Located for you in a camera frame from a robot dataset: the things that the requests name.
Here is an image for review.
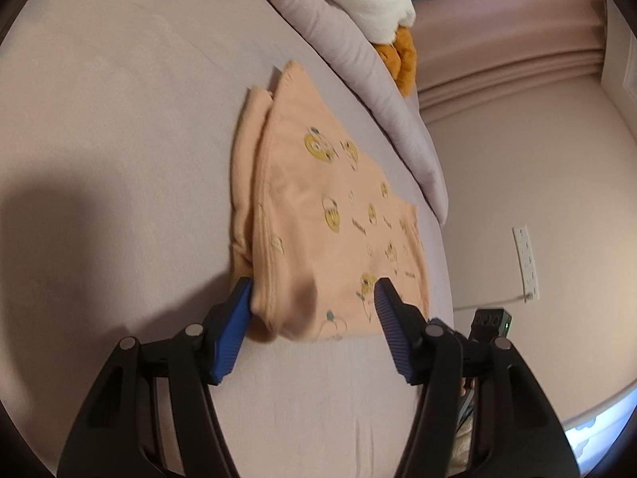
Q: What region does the white cable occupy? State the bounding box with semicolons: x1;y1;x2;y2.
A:
453;295;538;312

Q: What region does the lilac duvet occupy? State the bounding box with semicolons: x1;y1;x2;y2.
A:
234;0;449;227

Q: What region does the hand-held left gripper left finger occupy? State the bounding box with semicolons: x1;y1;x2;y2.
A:
56;277;254;478

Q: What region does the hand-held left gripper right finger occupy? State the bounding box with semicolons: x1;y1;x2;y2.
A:
374;279;580;478

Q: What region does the pink curtain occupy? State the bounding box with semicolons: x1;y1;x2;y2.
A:
410;0;610;110

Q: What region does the pink duck print shirt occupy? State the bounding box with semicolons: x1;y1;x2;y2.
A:
230;60;431;343

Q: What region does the bed with lilac sheet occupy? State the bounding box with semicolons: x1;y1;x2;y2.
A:
0;0;456;478

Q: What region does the white power strip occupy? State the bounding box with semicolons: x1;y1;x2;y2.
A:
512;225;540;302

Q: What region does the white plush goose toy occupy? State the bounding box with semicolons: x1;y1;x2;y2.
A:
289;0;419;98

